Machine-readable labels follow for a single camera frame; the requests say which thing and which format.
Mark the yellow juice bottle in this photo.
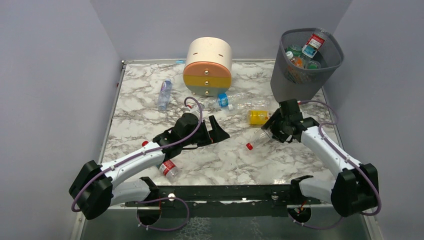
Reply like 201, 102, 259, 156
247, 110, 273, 125

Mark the red cap bottle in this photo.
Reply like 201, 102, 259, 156
245, 128, 273, 151
301, 28, 328, 59
141, 140, 180, 182

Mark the clear bottle white blue cap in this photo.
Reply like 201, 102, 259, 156
227, 98, 271, 112

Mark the orange drink bottle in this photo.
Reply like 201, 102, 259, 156
284, 51, 304, 84

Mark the clear bottle green white label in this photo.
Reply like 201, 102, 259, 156
305, 60, 322, 70

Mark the green tinted bottle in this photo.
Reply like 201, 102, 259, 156
287, 44, 302, 57

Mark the clear bottle blue label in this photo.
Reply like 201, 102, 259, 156
203, 92, 247, 109

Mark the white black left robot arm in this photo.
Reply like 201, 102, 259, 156
68, 113, 230, 220

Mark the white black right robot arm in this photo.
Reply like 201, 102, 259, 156
260, 99, 382, 217

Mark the grey mesh waste bin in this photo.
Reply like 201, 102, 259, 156
270, 28, 344, 102

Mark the clear bottle purple label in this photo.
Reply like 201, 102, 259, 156
157, 78, 173, 112

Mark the cream pastel drawer cabinet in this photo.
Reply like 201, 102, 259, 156
182, 36, 233, 97

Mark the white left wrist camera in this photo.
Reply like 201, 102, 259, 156
186, 103, 204, 118

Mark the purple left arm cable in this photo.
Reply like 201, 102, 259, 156
70, 96, 204, 232

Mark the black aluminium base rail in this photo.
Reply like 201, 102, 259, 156
78, 178, 373, 220

